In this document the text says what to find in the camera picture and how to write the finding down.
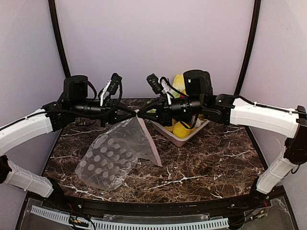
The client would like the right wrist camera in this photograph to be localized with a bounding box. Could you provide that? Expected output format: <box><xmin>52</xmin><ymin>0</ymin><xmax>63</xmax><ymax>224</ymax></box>
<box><xmin>146</xmin><ymin>74</ymin><xmax>174</xmax><ymax>105</ymax></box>

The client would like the right black frame post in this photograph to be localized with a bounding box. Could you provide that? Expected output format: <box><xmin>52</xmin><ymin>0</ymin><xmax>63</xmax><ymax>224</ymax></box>
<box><xmin>234</xmin><ymin>0</ymin><xmax>261</xmax><ymax>95</ymax></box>

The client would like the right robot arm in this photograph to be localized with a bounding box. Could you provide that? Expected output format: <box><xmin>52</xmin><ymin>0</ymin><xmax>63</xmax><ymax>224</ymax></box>
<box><xmin>137</xmin><ymin>70</ymin><xmax>307</xmax><ymax>195</ymax></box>

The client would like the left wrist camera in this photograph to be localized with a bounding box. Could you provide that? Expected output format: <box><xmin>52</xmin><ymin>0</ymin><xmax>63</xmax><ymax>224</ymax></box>
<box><xmin>98</xmin><ymin>73</ymin><xmax>122</xmax><ymax>107</ymax></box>

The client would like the white slotted cable duct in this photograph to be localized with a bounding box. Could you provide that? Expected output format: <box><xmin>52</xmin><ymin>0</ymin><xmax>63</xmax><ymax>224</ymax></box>
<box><xmin>31</xmin><ymin>205</ymin><xmax>229</xmax><ymax>230</ymax></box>

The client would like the black frame post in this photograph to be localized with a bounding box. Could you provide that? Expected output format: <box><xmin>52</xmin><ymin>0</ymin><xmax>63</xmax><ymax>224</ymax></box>
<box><xmin>234</xmin><ymin>0</ymin><xmax>261</xmax><ymax>95</ymax></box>
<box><xmin>48</xmin><ymin>0</ymin><xmax>71</xmax><ymax>78</ymax></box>

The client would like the clear dotted zip top bag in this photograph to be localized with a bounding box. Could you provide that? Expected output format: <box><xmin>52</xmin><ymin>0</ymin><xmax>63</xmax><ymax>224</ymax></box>
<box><xmin>75</xmin><ymin>116</ymin><xmax>162</xmax><ymax>191</ymax></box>

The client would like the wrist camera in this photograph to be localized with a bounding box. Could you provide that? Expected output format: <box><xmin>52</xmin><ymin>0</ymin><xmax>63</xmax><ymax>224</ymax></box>
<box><xmin>98</xmin><ymin>73</ymin><xmax>122</xmax><ymax>107</ymax></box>
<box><xmin>146</xmin><ymin>74</ymin><xmax>174</xmax><ymax>105</ymax></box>

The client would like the napa cabbage toy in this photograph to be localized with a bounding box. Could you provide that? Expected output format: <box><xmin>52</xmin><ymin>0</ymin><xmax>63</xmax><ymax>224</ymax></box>
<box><xmin>169</xmin><ymin>74</ymin><xmax>186</xmax><ymax>98</ymax></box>

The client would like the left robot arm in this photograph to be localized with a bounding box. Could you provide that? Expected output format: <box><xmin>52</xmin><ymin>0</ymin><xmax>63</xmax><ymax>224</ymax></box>
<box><xmin>0</xmin><ymin>73</ymin><xmax>136</xmax><ymax>198</ymax></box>

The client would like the pale yellow cabbage toy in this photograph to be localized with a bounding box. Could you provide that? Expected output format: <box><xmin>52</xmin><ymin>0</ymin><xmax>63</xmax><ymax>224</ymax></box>
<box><xmin>164</xmin><ymin>126</ymin><xmax>174</xmax><ymax>132</ymax></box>

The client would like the black curved front rail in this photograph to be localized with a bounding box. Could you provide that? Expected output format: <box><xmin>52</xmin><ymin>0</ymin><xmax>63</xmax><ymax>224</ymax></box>
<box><xmin>43</xmin><ymin>193</ymin><xmax>271</xmax><ymax>217</ymax></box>

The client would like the white garlic toy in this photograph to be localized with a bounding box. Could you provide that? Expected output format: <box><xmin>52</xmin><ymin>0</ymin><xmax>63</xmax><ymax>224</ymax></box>
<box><xmin>193</xmin><ymin>118</ymin><xmax>202</xmax><ymax>128</ymax></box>

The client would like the yellow lemon toy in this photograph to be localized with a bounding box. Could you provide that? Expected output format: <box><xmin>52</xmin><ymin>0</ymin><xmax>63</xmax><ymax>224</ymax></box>
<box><xmin>173</xmin><ymin>122</ymin><xmax>191</xmax><ymax>138</ymax></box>

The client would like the pink plastic food tray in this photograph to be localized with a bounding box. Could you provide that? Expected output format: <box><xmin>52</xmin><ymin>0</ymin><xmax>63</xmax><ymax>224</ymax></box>
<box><xmin>151</xmin><ymin>120</ymin><xmax>210</xmax><ymax>147</ymax></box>

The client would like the left black frame post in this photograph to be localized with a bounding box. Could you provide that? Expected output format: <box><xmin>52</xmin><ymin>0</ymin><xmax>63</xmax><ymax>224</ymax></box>
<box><xmin>48</xmin><ymin>0</ymin><xmax>71</xmax><ymax>78</ymax></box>

